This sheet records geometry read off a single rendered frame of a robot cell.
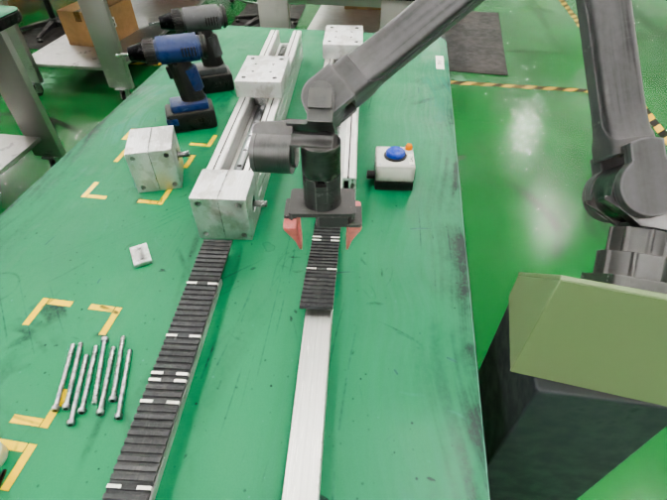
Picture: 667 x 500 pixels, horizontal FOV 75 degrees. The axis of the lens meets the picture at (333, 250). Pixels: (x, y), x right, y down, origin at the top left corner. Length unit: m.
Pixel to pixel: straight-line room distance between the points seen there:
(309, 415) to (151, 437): 0.19
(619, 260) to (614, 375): 0.15
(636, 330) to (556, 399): 0.16
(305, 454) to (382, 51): 0.53
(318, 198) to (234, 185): 0.21
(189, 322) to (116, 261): 0.24
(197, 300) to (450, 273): 0.42
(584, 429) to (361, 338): 0.36
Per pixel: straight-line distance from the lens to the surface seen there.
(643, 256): 0.67
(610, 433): 0.83
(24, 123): 2.69
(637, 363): 0.68
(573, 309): 0.59
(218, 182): 0.83
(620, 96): 0.71
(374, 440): 0.61
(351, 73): 0.64
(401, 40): 0.67
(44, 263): 0.93
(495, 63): 3.85
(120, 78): 3.29
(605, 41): 0.73
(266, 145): 0.63
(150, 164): 0.97
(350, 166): 0.86
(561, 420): 0.78
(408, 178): 0.93
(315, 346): 0.63
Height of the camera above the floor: 1.34
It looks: 44 degrees down
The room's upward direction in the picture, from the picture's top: straight up
